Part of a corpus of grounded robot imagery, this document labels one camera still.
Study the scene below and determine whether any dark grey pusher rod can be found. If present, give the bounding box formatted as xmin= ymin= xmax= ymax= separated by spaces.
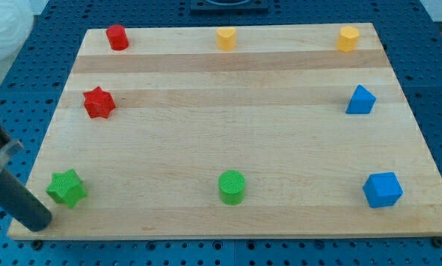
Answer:
xmin=0 ymin=124 xmax=52 ymax=232

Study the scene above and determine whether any green star block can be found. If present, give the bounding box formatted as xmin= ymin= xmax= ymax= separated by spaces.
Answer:
xmin=46 ymin=168 xmax=87 ymax=209

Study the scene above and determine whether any red star block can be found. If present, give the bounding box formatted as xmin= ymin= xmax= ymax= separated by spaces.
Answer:
xmin=83 ymin=86 xmax=116 ymax=119

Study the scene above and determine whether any green circle block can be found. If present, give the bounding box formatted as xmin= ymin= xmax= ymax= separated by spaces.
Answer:
xmin=218 ymin=170 xmax=246 ymax=205

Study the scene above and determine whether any white blurred object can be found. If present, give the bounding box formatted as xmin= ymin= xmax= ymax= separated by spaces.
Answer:
xmin=0 ymin=0 xmax=34 ymax=60

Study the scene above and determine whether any red cylinder block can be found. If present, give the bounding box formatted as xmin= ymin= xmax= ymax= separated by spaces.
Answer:
xmin=106 ymin=24 xmax=129 ymax=51

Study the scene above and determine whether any yellow heart block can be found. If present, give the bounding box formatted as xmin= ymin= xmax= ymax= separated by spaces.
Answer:
xmin=216 ymin=27 xmax=237 ymax=51

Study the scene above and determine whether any wooden board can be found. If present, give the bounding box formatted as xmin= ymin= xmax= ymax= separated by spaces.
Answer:
xmin=8 ymin=23 xmax=442 ymax=240

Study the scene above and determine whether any blue triangle block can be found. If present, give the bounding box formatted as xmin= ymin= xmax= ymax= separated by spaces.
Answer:
xmin=346 ymin=84 xmax=376 ymax=115

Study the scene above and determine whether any yellow hexagon block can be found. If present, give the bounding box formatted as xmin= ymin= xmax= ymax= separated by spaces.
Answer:
xmin=336 ymin=26 xmax=360 ymax=52

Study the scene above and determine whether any blue cube block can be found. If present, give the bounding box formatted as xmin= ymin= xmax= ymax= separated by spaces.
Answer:
xmin=362 ymin=172 xmax=403 ymax=208

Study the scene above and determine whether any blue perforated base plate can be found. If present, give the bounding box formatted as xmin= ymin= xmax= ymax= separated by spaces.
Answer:
xmin=0 ymin=1 xmax=442 ymax=265

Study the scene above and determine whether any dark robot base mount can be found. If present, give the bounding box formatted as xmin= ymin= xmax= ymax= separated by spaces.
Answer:
xmin=188 ymin=0 xmax=271 ymax=13

